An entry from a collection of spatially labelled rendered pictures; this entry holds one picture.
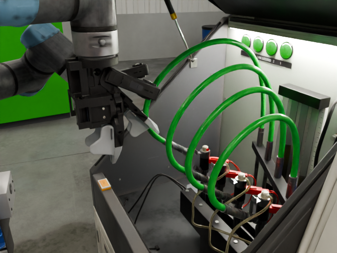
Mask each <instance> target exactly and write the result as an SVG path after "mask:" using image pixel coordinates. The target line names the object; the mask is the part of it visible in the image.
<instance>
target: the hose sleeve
mask: <svg viewBox="0 0 337 253"><path fill-rule="evenodd" d="M162 144H163V145H165V144H166V138H165V142H164V143H162ZM172 149H174V150H176V151H178V152H180V153H182V154H186V153H187V148H185V147H183V146H181V145H179V144H177V143H175V142H173V141H172Z"/></svg>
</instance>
